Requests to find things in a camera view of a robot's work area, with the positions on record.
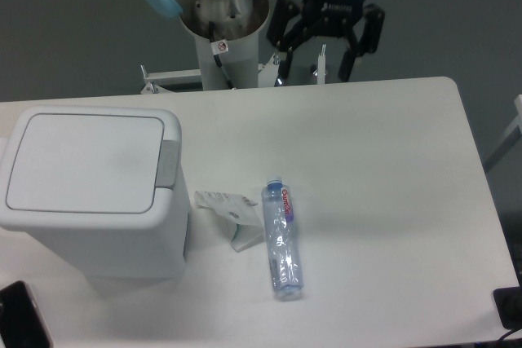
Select black smartphone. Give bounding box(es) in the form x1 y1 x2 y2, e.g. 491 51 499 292
1 280 54 347

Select white metal frame leg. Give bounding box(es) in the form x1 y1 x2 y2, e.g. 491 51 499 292
483 94 522 173

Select white push-button trash can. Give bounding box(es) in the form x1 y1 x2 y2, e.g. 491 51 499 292
1 105 190 279

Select clear plastic water bottle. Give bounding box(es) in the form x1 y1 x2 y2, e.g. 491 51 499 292
261 176 304 301

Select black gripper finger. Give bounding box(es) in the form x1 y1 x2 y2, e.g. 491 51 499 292
338 4 385 81
267 0 299 78

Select crumpled white paper packaging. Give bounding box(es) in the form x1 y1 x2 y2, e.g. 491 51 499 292
194 191 264 253

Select black device at table corner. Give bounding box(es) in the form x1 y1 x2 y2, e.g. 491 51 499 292
493 286 521 329

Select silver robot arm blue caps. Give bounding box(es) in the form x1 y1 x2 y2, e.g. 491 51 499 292
146 0 385 90

